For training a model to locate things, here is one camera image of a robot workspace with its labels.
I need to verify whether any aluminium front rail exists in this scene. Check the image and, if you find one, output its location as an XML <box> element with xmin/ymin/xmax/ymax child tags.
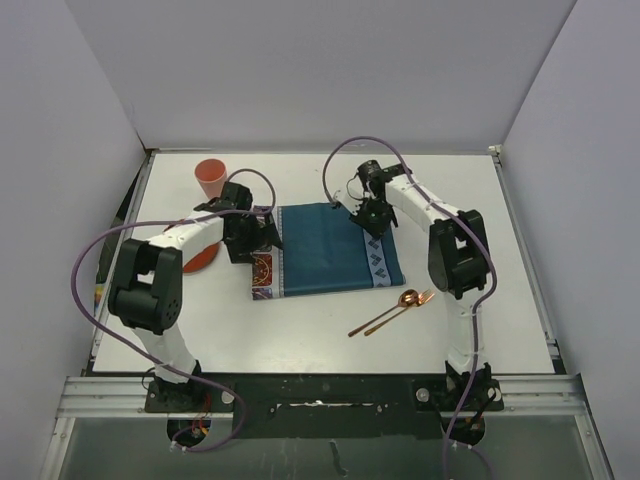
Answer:
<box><xmin>56</xmin><ymin>374</ymin><xmax>587</xmax><ymax>418</ymax></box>

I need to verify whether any red round plate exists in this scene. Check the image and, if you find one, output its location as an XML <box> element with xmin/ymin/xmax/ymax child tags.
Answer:
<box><xmin>183</xmin><ymin>243</ymin><xmax>220</xmax><ymax>274</ymax></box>

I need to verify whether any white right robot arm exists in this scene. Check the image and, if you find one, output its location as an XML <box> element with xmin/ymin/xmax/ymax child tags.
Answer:
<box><xmin>328</xmin><ymin>160</ymin><xmax>495</xmax><ymax>409</ymax></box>

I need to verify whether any copper fork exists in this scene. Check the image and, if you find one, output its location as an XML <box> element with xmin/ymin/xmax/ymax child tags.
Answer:
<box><xmin>364</xmin><ymin>290</ymin><xmax>435</xmax><ymax>336</ymax></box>

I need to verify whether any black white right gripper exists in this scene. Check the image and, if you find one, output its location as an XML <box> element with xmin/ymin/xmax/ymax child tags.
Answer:
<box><xmin>351</xmin><ymin>196</ymin><xmax>394</xmax><ymax>239</ymax></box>

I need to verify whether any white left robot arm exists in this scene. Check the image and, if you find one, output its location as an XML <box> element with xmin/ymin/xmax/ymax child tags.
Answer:
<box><xmin>108</xmin><ymin>182</ymin><xmax>283</xmax><ymax>411</ymax></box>

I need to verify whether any pink plastic cup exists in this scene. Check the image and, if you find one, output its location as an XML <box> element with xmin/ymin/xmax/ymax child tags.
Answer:
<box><xmin>194</xmin><ymin>158</ymin><xmax>227</xmax><ymax>199</ymax></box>

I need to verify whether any copper spoon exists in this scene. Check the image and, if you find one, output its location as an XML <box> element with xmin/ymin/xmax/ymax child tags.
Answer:
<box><xmin>347</xmin><ymin>289</ymin><xmax>419</xmax><ymax>337</ymax></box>

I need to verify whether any blue patterned placemat cloth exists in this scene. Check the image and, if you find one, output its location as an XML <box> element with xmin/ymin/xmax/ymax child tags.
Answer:
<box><xmin>251</xmin><ymin>203</ymin><xmax>406</xmax><ymax>301</ymax></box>

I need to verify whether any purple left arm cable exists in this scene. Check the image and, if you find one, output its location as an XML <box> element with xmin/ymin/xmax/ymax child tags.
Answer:
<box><xmin>69</xmin><ymin>168</ymin><xmax>279</xmax><ymax>454</ymax></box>

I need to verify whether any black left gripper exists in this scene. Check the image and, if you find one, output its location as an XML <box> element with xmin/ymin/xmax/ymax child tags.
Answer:
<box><xmin>225</xmin><ymin>207</ymin><xmax>282</xmax><ymax>263</ymax></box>

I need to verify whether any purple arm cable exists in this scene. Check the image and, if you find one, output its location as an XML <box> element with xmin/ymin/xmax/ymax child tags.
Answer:
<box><xmin>322</xmin><ymin>134</ymin><xmax>497</xmax><ymax>480</ymax></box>
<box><xmin>69</xmin><ymin>168</ymin><xmax>279</xmax><ymax>454</ymax></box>

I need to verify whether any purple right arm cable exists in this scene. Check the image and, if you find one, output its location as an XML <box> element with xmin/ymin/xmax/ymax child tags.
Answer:
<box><xmin>322</xmin><ymin>134</ymin><xmax>497</xmax><ymax>480</ymax></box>

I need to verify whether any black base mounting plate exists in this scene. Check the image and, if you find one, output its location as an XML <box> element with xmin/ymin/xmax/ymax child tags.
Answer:
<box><xmin>144</xmin><ymin>372</ymin><xmax>504</xmax><ymax>446</ymax></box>

